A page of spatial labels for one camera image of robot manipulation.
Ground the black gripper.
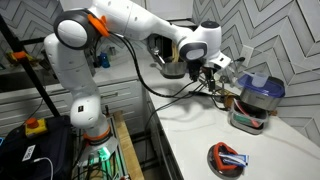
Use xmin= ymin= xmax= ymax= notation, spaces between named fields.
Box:
xmin=186 ymin=60 xmax=218 ymax=92

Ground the steel utensil holder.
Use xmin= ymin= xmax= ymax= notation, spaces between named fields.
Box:
xmin=160 ymin=60 xmax=188 ymax=80

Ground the light wooden spoon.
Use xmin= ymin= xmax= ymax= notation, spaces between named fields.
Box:
xmin=171 ymin=42 xmax=181 ymax=64

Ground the metal spoon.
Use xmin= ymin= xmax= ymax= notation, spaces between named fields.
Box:
xmin=149 ymin=47 xmax=167 ymax=67

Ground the small brown bottle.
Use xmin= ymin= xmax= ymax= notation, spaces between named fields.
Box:
xmin=221 ymin=89 xmax=236 ymax=109

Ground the red spatula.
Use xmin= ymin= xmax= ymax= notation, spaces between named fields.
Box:
xmin=233 ymin=98 xmax=263 ymax=128

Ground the clear container blue lid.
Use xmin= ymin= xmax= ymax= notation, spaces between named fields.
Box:
xmin=235 ymin=73 xmax=286 ymax=112

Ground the steel food container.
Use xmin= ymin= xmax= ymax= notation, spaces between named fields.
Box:
xmin=228 ymin=99 xmax=269 ymax=135

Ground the red heart cookie cutter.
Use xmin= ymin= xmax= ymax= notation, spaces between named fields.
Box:
xmin=213 ymin=142 xmax=240 ymax=172

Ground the blue white toothpaste tube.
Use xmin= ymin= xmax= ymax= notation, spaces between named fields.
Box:
xmin=218 ymin=151 xmax=250 ymax=168

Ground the blue bottle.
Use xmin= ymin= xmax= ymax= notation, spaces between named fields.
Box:
xmin=99 ymin=52 xmax=111 ymax=69

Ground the wooden board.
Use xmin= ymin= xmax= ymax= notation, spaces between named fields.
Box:
xmin=112 ymin=110 xmax=145 ymax=180

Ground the black equipment case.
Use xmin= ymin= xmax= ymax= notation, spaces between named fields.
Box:
xmin=0 ymin=115 xmax=75 ymax=180

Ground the yellow emergency stop button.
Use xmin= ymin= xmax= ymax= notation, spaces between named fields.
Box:
xmin=24 ymin=117 xmax=48 ymax=138

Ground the white wall outlet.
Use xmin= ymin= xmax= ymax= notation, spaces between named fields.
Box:
xmin=240 ymin=44 xmax=255 ymax=68

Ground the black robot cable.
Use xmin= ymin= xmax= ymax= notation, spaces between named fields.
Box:
xmin=109 ymin=31 xmax=214 ymax=101

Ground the metal drawer handle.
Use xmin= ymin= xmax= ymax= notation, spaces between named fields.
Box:
xmin=100 ymin=92 xmax=120 ymax=100

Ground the black camera tripod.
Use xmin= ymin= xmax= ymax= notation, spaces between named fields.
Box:
xmin=0 ymin=14 xmax=61 ymax=118

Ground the white charging cable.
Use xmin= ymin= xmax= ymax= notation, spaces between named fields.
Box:
xmin=33 ymin=156 xmax=55 ymax=180

